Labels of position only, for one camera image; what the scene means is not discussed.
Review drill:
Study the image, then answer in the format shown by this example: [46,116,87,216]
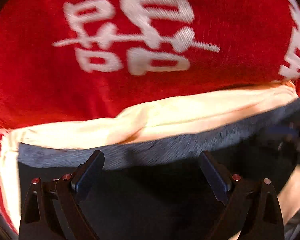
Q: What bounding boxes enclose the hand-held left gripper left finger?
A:
[19,150,105,240]

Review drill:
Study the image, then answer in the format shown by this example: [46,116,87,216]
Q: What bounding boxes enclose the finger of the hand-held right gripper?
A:
[266,123,300,140]

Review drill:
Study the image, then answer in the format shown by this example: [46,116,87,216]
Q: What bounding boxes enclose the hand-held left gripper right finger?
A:
[199,151,285,240]

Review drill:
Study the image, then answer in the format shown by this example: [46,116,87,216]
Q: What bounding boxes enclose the black pants with patterned waistband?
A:
[17,97,300,240]

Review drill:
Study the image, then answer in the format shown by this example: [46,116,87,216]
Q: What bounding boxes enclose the person's right forearm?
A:
[277,164,300,223]

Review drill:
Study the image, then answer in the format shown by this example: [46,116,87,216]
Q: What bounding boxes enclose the cream cloth mat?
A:
[5,80,300,228]

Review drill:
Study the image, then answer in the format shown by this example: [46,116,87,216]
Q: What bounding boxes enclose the red printed blanket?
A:
[0,0,300,233]

